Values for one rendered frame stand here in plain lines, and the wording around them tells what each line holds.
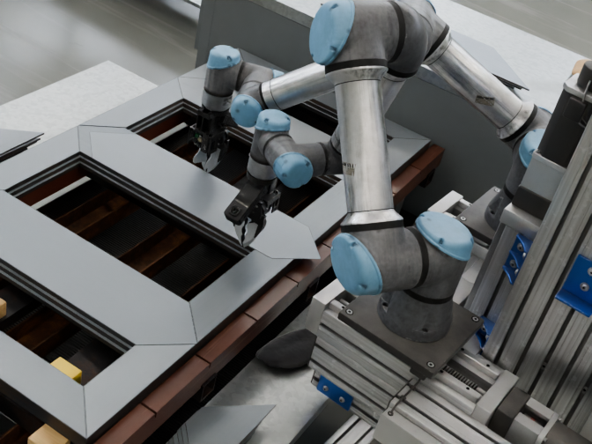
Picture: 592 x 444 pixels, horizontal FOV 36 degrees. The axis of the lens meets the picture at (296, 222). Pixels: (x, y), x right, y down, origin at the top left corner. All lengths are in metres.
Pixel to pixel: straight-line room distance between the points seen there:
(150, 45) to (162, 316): 3.11
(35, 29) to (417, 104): 2.60
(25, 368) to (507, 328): 0.96
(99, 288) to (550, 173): 0.98
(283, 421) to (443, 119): 1.20
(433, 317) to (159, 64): 3.21
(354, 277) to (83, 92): 1.50
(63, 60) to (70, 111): 1.89
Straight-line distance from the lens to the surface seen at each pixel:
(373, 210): 1.62
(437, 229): 1.68
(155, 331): 1.92
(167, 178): 2.37
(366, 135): 1.62
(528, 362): 1.92
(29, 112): 2.77
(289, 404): 2.07
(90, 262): 2.07
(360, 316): 1.79
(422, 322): 1.76
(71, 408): 1.77
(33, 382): 1.81
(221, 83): 2.23
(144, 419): 1.79
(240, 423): 1.96
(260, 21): 3.06
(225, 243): 2.22
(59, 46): 4.80
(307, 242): 2.25
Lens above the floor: 2.19
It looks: 35 degrees down
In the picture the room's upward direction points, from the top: 15 degrees clockwise
